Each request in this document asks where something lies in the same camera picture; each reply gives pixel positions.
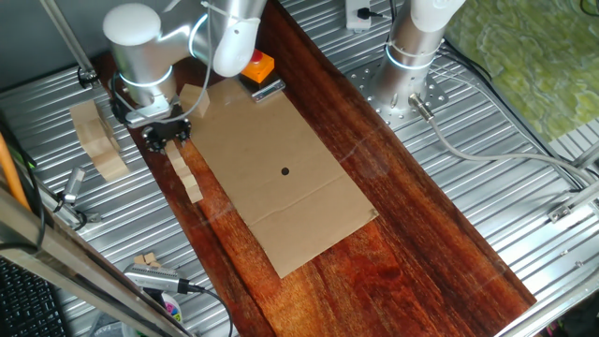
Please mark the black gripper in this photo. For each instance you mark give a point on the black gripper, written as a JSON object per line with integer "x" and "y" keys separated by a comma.
{"x": 169, "y": 133}

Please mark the large wooden cube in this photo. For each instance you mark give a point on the large wooden cube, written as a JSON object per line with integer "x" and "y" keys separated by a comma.
{"x": 192, "y": 100}
{"x": 91, "y": 130}
{"x": 99, "y": 146}
{"x": 84, "y": 112}
{"x": 111, "y": 167}

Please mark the orange emergency stop button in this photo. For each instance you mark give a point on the orange emergency stop button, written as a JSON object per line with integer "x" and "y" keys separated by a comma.
{"x": 259, "y": 70}

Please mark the aluminium pole with black foot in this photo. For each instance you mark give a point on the aluminium pole with black foot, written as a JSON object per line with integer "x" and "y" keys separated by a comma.
{"x": 70, "y": 42}

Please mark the brown cardboard sheet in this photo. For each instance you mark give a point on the brown cardboard sheet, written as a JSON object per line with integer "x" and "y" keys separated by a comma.
{"x": 290, "y": 210}

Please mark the orange tube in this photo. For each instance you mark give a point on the orange tube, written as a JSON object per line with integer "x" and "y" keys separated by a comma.
{"x": 9, "y": 173}

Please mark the grey cloth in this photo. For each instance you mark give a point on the grey cloth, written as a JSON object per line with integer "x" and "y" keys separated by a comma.
{"x": 110, "y": 327}

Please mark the white power strip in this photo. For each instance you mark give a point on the white power strip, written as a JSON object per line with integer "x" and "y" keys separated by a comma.
{"x": 354, "y": 21}

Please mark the black keyboard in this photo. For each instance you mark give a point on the black keyboard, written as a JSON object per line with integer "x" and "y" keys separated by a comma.
{"x": 28, "y": 304}

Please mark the dark red wooden board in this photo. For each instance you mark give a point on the dark red wooden board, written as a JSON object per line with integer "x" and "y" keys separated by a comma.
{"x": 421, "y": 262}

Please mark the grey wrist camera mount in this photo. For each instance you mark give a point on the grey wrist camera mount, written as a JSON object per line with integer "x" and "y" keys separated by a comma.
{"x": 150, "y": 114}

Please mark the silver depth camera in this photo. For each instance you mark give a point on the silver depth camera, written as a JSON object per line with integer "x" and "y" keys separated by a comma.
{"x": 74, "y": 183}
{"x": 150, "y": 277}

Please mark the metal camera mount arm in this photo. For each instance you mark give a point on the metal camera mount arm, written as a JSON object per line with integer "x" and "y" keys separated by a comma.
{"x": 91, "y": 217}

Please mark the aluminium frame beam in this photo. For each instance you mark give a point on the aluminium frame beam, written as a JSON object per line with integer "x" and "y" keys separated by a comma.
{"x": 70, "y": 271}

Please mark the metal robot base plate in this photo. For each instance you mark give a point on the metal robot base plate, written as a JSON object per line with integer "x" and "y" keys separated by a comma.
{"x": 360, "y": 82}

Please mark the aluminium profile with bracket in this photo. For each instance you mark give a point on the aluminium profile with bracket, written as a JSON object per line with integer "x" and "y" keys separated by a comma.
{"x": 575, "y": 201}

